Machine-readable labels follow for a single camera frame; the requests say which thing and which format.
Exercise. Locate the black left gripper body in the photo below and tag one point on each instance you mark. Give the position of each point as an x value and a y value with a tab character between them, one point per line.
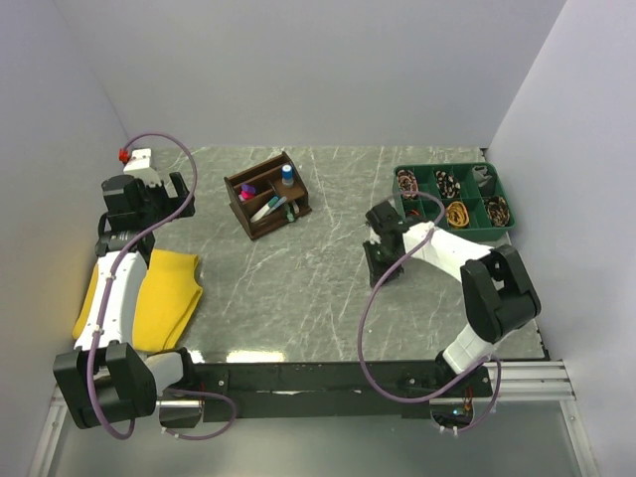
144	213

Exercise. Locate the pink black rolled band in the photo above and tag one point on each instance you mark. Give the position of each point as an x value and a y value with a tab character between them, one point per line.
407	184

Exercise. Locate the black white rolled band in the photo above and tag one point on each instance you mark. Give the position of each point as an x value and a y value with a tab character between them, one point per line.
448	186

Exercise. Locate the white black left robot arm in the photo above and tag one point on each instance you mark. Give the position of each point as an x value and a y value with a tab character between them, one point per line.
103	379

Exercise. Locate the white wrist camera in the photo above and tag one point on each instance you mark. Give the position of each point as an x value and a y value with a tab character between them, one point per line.
139	164
372	237

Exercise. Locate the brown black rolled band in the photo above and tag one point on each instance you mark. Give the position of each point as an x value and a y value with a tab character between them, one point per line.
497	211

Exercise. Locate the blue capped small bottle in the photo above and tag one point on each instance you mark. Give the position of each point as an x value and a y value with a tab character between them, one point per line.
287	176

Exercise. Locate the grey crumpled item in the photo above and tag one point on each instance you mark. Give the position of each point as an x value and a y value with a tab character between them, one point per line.
485	180

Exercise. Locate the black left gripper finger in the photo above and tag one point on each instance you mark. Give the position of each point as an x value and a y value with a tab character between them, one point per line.
184	199
159	198

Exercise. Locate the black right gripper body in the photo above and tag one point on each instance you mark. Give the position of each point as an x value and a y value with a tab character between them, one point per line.
388	258

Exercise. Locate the green compartment tray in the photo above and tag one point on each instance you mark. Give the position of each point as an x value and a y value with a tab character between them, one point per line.
470	195

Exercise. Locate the black base frame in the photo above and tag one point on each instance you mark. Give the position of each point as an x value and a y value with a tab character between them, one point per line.
269	390

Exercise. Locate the aluminium rail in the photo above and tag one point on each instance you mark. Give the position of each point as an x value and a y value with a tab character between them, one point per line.
510	381

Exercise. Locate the yellow rolled band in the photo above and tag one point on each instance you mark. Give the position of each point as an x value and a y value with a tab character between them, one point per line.
457	215

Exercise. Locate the brown wooden desk organizer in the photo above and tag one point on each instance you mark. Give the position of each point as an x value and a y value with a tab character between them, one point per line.
268	196

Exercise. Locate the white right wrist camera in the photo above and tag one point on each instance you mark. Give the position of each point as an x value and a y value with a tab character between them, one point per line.
372	237

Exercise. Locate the yellow folded cloth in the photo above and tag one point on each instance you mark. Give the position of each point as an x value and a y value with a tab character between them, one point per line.
151	303

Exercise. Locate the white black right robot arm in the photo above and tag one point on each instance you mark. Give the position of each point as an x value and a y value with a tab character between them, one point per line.
498	294

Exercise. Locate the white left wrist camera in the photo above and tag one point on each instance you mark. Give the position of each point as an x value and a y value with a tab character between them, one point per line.
139	164

